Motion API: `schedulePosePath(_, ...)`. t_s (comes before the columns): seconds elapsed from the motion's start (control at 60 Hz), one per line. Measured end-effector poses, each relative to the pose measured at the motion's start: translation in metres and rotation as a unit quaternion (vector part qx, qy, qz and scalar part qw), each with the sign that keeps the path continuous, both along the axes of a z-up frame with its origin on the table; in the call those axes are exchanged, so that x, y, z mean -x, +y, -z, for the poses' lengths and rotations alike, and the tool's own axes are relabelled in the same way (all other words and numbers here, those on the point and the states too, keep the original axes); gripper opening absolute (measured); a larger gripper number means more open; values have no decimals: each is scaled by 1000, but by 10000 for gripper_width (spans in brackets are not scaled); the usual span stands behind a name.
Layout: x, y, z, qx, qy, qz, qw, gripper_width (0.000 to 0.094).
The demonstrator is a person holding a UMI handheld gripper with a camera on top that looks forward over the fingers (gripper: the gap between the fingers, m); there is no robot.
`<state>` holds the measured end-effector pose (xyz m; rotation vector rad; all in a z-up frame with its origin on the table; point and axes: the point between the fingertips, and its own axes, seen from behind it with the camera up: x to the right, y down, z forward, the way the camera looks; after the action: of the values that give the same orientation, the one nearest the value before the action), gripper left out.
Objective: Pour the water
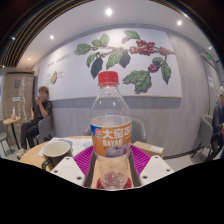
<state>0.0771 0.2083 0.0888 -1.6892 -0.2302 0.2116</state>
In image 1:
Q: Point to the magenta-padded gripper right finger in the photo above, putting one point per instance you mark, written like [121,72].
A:
[156,168]

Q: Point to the clear red-capped drink bottle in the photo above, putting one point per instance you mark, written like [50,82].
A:
[111,133]

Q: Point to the round ceiling spotlights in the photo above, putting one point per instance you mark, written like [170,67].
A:
[109,12]

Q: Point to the brown cardboard box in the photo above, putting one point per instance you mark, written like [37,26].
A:
[148,148]

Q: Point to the small bottle with red base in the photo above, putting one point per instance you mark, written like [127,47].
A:
[13,113]

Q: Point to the dark mug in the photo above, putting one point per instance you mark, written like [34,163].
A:
[56,153]

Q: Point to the person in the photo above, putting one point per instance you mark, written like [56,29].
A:
[38,116]
[218,123]

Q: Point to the white paper sheet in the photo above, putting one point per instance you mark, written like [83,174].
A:
[80,143]

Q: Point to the brown panel door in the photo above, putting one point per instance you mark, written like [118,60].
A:
[20,93]

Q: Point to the small round wooden table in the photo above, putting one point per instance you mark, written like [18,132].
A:
[11,120]

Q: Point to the flat round red coaster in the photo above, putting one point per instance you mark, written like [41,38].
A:
[128,184]

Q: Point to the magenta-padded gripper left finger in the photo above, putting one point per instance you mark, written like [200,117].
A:
[66,168]

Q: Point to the green exit sign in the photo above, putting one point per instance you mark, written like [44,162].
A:
[208,55]

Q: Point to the coffee plant wall mural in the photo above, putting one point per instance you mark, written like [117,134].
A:
[73,73]

